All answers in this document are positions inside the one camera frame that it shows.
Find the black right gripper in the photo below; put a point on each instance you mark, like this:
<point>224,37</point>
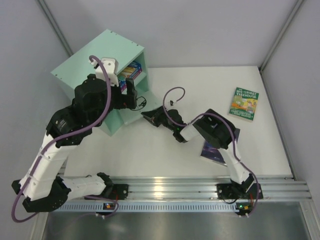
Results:
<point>161,116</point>

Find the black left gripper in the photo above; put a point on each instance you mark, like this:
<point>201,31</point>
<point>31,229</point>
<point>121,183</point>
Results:
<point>130,92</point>

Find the purple 117-Storey Treehouse book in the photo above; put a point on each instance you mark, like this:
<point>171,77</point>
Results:
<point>127,76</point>

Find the blue 91-Storey Treehouse book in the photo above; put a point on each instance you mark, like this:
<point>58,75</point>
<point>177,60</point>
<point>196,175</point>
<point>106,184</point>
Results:
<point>131,71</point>

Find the dark Robinson Crusoe book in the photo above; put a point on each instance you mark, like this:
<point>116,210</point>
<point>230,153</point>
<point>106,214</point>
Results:
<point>213,154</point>

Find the green Storey Treehouse book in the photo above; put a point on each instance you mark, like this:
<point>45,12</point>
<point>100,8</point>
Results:
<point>244,104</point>

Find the pale green book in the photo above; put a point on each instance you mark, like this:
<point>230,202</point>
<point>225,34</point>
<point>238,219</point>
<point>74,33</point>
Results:
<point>146,101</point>

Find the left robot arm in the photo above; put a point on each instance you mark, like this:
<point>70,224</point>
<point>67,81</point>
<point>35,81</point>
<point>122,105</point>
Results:
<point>43,188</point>

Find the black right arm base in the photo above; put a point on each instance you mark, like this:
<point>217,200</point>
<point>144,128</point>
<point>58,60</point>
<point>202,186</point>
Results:
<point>227,191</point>

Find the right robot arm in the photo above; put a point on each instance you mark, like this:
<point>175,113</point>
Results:
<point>205,126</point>

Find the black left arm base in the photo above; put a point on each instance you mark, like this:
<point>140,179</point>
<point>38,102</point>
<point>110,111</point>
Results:
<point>118,192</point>

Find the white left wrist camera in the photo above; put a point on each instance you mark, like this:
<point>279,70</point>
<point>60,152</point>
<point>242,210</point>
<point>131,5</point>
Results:
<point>111,67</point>

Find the perforated grey cable duct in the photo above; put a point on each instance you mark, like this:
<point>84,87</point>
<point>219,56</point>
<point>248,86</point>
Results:
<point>152,207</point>

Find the aluminium mounting rail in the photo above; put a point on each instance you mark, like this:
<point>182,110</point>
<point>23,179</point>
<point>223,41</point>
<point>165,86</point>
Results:
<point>204,189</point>

